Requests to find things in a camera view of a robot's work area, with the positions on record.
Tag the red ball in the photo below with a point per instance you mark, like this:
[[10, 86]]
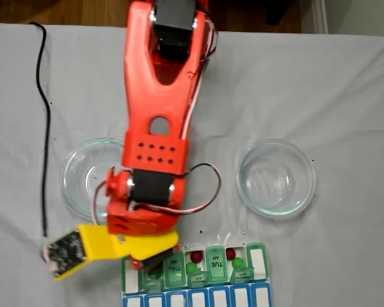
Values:
[[196, 256], [230, 253]]

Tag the green ball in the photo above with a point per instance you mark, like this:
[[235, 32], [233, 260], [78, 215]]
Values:
[[238, 263], [191, 267]]

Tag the glass bowl for red balls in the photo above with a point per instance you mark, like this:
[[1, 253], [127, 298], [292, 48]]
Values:
[[294, 204]]

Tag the white tablecloth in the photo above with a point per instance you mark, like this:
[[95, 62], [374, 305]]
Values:
[[339, 256]]

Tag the glass bowl with green balls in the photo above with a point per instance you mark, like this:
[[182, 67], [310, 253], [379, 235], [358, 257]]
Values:
[[73, 198]]

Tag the camera board on yellow mount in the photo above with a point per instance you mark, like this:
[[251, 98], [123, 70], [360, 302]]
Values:
[[65, 252]]

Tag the weekly pill organizer box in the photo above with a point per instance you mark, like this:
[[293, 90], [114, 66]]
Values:
[[217, 294]]

